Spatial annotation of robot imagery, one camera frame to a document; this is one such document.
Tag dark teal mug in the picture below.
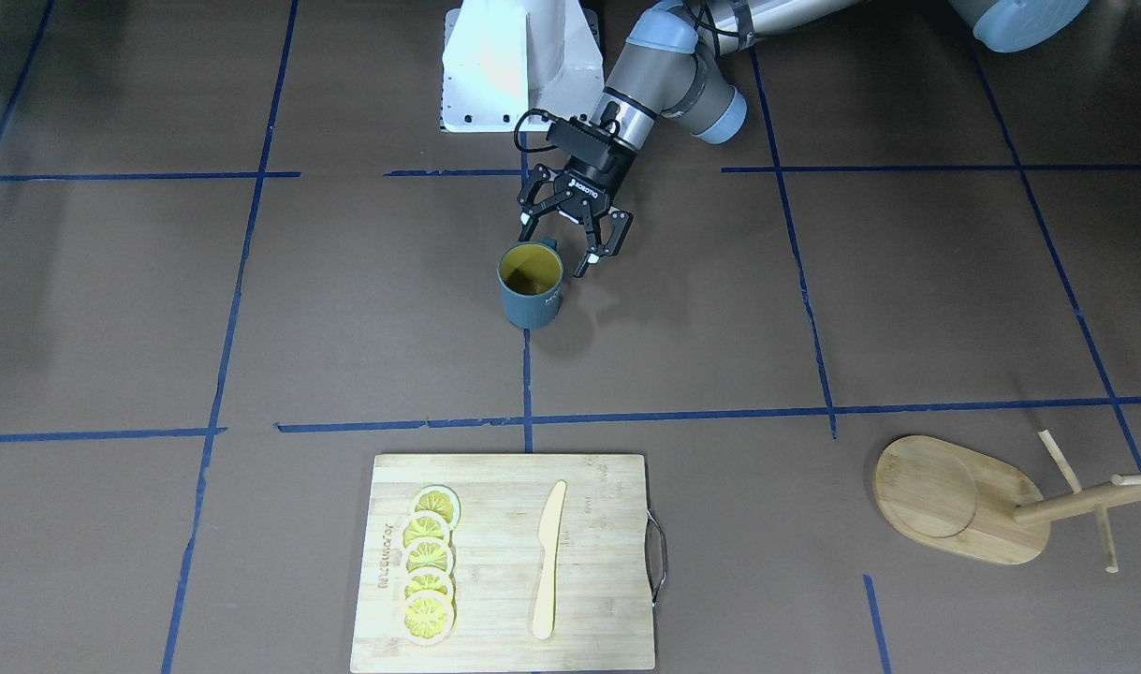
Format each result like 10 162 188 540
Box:
496 238 564 331

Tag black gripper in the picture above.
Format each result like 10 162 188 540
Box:
518 157 634 278

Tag white camera pole mount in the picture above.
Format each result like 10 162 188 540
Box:
439 1 605 133

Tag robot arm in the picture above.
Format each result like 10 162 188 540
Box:
518 1 849 276

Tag yellow plastic knife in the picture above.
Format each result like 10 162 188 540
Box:
529 479 567 640

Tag bamboo cutting board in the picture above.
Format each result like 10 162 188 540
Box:
349 453 659 673

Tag wooden cup storage rack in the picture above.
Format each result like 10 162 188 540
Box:
872 430 1141 573

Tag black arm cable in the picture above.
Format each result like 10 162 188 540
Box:
512 0 748 156

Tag lemon slice five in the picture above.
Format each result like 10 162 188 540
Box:
402 590 456 647

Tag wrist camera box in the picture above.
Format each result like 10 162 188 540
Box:
547 117 630 171

